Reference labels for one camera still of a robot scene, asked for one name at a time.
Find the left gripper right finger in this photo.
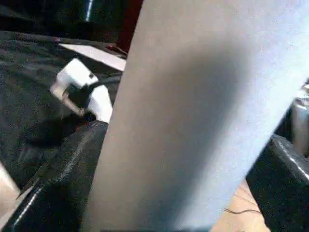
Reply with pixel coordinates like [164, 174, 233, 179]
[245, 134, 309, 232]

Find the white plastic table leg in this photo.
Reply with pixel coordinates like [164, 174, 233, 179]
[81, 0, 309, 232]

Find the white flat board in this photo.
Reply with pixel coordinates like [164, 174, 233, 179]
[57, 43, 128, 72]

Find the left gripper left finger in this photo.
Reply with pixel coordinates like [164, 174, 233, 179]
[4, 120, 109, 232]

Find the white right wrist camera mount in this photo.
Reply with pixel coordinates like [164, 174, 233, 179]
[49, 58, 113, 121]

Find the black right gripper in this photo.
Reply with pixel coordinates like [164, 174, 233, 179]
[62, 113, 98, 131]

